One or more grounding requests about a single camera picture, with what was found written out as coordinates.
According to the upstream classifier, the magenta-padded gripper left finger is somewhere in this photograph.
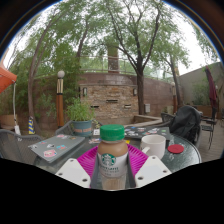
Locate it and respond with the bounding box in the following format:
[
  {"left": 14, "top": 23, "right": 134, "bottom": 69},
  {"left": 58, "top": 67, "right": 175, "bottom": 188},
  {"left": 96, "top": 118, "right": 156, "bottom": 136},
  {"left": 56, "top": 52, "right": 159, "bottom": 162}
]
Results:
[{"left": 54, "top": 145, "right": 103, "bottom": 190}]

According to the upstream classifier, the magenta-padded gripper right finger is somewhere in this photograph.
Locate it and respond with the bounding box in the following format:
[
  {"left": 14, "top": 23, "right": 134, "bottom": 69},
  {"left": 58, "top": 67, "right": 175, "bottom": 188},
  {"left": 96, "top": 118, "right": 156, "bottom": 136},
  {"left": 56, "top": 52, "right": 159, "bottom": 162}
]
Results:
[{"left": 124, "top": 143, "right": 173, "bottom": 190}]

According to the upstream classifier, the green-capped coffee drink bottle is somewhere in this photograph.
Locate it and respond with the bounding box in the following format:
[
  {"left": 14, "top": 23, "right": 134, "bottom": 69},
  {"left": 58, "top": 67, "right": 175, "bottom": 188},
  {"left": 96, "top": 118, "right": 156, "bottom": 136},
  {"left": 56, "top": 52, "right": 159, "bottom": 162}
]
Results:
[{"left": 96, "top": 124, "right": 129, "bottom": 191}]

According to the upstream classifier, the stone water feature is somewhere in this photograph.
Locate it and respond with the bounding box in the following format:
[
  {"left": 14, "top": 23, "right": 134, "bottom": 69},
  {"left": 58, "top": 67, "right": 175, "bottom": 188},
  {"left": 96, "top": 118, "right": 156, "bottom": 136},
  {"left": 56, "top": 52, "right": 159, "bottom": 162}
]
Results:
[{"left": 79, "top": 84, "right": 139, "bottom": 126}]

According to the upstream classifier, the white cup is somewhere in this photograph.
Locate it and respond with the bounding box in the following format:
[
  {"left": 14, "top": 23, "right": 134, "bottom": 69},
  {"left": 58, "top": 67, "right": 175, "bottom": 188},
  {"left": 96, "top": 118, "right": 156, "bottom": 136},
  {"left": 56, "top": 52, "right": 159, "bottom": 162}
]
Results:
[{"left": 139, "top": 134, "right": 167, "bottom": 160}]

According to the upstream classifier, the grey laptop with stickers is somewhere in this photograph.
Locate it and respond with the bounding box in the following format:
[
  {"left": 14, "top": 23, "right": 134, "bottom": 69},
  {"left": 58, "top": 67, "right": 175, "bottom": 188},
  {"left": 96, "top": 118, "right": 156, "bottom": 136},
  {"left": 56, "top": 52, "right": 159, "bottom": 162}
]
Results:
[{"left": 28, "top": 133, "right": 87, "bottom": 164}]

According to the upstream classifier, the flat round red coaster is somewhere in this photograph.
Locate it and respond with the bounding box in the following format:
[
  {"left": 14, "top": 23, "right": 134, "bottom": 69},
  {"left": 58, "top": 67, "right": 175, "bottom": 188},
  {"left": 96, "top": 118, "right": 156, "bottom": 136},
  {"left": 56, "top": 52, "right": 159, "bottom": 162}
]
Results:
[{"left": 167, "top": 143, "right": 185, "bottom": 155}]

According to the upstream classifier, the black laptop with stickers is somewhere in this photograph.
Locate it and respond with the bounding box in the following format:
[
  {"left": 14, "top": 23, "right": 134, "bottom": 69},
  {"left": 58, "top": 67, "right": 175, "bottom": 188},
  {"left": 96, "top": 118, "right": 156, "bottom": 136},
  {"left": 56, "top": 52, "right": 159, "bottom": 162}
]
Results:
[{"left": 123, "top": 125, "right": 172, "bottom": 141}]

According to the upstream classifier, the green plant in teal pot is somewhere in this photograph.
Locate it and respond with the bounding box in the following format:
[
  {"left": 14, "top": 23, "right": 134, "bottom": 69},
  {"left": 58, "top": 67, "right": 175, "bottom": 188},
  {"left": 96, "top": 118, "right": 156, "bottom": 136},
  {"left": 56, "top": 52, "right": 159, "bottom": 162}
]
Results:
[{"left": 65, "top": 98, "right": 96, "bottom": 138}]

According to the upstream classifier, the black jacket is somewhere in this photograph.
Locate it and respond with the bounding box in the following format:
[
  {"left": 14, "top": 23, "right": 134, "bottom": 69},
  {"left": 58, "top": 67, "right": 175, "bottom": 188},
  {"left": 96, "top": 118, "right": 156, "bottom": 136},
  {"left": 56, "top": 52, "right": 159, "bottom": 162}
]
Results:
[{"left": 168, "top": 105, "right": 203, "bottom": 144}]

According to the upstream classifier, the yellow and black striped bollard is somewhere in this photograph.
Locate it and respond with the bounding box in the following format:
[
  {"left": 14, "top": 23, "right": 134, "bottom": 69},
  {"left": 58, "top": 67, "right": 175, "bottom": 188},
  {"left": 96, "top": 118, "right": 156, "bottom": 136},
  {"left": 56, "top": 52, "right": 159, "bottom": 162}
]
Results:
[{"left": 27, "top": 115, "right": 36, "bottom": 135}]

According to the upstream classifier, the black metal patio chair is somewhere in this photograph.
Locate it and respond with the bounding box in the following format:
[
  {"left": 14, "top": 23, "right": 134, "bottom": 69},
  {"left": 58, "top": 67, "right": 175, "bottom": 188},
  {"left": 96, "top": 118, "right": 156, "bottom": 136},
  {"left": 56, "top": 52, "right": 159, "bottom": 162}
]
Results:
[{"left": 200, "top": 114, "right": 218, "bottom": 150}]

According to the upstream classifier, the forked dark trunk tree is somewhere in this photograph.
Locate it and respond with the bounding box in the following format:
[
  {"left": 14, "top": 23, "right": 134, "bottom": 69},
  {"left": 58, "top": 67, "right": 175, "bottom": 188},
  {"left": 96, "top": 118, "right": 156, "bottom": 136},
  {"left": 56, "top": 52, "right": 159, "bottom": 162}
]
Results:
[{"left": 99, "top": 0, "right": 188, "bottom": 116}]

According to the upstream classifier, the curved slender trunk tree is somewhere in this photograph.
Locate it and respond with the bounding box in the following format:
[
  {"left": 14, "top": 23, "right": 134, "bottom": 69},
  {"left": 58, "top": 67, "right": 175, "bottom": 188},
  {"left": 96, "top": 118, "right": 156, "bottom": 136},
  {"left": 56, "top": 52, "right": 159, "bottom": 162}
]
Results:
[{"left": 6, "top": 6, "right": 88, "bottom": 134}]

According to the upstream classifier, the closed maroon patio umbrella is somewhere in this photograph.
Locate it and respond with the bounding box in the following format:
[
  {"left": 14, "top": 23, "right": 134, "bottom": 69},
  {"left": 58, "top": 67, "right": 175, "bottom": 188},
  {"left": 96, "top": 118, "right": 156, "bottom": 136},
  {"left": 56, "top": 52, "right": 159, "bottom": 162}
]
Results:
[{"left": 204, "top": 65, "right": 219, "bottom": 116}]

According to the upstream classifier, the small tree by wall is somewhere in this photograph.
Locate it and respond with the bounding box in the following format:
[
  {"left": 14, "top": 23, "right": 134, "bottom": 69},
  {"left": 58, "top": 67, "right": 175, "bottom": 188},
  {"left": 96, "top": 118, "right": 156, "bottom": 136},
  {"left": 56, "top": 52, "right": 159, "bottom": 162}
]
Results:
[{"left": 156, "top": 39, "right": 201, "bottom": 108}]

